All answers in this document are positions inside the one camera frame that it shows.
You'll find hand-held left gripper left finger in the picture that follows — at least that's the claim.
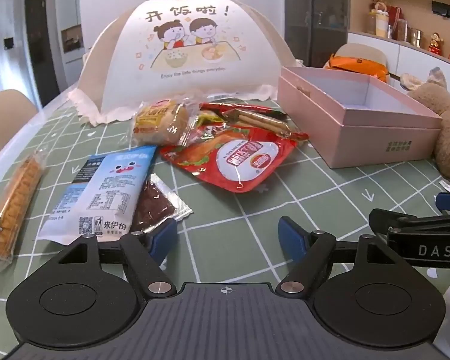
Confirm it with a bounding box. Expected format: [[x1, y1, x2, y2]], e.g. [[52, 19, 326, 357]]
[[55, 217, 178, 298]]

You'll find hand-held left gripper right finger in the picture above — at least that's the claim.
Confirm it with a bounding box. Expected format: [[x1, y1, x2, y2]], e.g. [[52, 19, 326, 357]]
[[275, 216, 400, 298]]

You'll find dark brown jerky packet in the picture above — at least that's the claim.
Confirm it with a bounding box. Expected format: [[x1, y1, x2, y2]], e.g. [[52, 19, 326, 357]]
[[129, 173, 194, 235]]

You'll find blue white snack packet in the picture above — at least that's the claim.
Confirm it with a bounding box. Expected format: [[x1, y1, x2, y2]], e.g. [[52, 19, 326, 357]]
[[35, 145, 157, 244]]

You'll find pink cardboard box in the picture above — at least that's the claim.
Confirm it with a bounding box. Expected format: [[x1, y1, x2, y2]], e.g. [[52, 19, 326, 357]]
[[277, 65, 450, 169]]

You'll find red chicken leg packet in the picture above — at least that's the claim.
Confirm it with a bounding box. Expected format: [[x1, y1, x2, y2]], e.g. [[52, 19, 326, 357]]
[[159, 125, 299, 194]]

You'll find bread bun packet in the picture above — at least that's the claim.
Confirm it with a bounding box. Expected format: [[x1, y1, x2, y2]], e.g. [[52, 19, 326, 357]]
[[125, 97, 199, 147]]

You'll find clear biscuit stick packet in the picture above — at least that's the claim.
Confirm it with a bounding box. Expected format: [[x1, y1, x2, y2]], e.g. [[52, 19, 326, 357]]
[[221, 108, 309, 143]]

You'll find red chips packet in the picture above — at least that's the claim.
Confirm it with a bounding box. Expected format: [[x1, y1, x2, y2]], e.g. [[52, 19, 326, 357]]
[[199, 102, 287, 121]]

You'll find long orange wafer packet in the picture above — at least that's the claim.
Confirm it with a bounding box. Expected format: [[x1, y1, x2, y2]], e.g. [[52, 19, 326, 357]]
[[0, 149, 47, 278]]

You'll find green grid tablecloth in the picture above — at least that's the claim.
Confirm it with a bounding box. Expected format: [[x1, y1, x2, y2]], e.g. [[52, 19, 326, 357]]
[[0, 94, 450, 360]]

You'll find yellow snack packet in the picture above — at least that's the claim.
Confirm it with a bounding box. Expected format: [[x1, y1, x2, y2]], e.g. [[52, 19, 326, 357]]
[[188, 110, 226, 132]]

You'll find white sideboard cabinet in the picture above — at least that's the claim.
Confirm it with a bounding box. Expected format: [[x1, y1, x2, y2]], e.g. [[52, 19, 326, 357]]
[[347, 32, 450, 91]]

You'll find orange bag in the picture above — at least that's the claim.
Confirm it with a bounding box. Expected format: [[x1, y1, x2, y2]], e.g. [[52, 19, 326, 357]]
[[324, 55, 391, 83]]

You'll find beige chair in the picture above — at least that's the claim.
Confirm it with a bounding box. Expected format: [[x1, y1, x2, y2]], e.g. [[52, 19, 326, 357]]
[[334, 43, 389, 68], [0, 89, 38, 158]]

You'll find yellow white jar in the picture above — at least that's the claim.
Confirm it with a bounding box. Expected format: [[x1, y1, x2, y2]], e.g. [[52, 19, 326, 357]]
[[375, 11, 390, 38]]

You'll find printed mesh food cover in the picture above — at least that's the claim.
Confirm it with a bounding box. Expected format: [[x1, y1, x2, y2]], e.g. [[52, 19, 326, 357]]
[[68, 0, 304, 126]]

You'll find small doll figure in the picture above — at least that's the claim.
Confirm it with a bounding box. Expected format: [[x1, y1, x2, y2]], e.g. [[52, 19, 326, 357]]
[[369, 0, 391, 17]]

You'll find dark door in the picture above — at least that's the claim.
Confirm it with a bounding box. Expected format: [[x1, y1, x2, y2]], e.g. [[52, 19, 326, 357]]
[[24, 0, 61, 109]]

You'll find dark glass cabinet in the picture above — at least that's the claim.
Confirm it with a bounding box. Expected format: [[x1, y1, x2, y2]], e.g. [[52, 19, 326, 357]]
[[285, 0, 350, 69]]

